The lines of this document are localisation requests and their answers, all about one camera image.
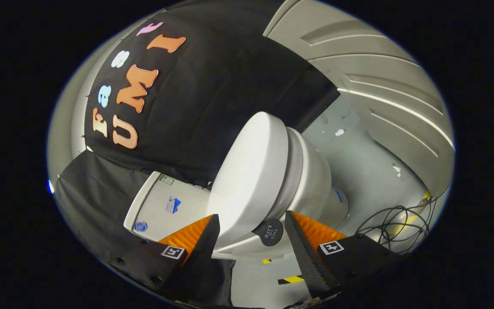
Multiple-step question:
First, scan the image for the white toilet seat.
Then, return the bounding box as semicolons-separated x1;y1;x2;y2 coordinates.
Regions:
213;127;307;260

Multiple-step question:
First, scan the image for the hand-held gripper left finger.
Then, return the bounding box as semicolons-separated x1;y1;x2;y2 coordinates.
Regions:
110;214;222;303

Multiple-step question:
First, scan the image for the black cables bundle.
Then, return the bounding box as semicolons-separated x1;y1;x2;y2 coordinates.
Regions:
355;188;450;254

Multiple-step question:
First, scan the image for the white toilet lid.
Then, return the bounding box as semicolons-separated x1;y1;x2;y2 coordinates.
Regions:
206;112;291;250

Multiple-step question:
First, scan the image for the white panelled cabinet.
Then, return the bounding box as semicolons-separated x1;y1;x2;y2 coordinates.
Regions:
263;0;456;199

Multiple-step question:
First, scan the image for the black round lift tab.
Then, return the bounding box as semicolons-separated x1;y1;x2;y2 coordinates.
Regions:
252;218;284;247

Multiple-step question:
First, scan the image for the white toilet bowl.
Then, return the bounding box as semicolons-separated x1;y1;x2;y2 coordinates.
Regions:
288;129;349;232

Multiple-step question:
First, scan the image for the black backdrop cloth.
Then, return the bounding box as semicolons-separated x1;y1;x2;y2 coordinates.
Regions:
53;0;340;275

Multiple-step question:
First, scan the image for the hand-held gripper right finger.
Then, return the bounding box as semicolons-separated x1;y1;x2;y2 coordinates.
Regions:
284;210;404;300

